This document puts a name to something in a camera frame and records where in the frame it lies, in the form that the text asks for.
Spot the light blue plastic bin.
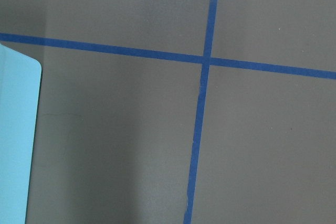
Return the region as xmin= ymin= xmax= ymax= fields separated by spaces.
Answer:
xmin=1 ymin=46 xmax=41 ymax=223

